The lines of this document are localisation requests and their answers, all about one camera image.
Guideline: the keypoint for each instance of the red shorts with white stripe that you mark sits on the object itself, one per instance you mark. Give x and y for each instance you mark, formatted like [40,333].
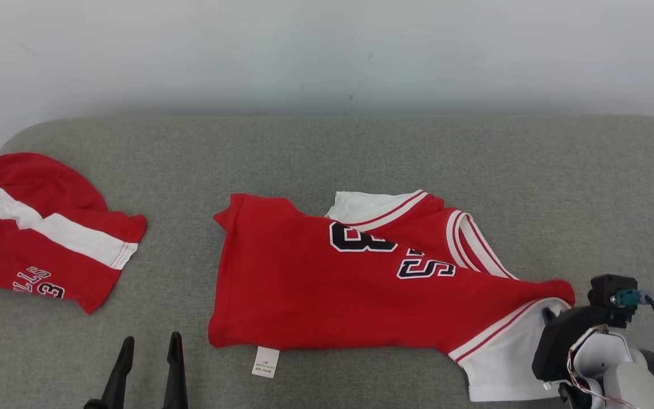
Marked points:
[26,255]

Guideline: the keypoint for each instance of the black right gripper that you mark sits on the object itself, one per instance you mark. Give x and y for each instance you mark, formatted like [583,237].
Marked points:
[554,341]

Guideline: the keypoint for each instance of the red basketball jersey white trim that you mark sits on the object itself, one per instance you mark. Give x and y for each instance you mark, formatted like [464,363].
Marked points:
[315,289]

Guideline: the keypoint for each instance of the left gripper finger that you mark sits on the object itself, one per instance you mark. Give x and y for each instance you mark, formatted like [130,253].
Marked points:
[175,380]
[117,386]

